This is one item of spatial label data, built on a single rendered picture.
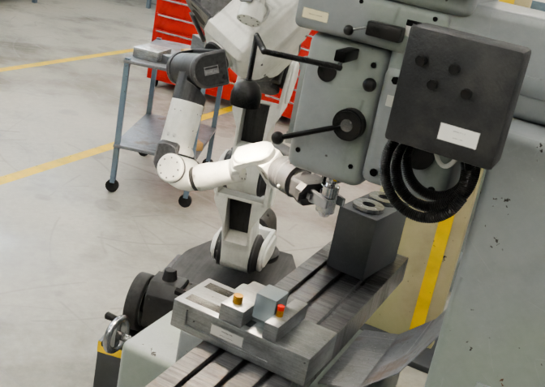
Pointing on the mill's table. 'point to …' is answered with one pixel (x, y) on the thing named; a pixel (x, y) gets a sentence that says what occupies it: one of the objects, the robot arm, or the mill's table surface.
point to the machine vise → (257, 333)
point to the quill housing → (345, 173)
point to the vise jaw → (241, 316)
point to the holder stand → (366, 235)
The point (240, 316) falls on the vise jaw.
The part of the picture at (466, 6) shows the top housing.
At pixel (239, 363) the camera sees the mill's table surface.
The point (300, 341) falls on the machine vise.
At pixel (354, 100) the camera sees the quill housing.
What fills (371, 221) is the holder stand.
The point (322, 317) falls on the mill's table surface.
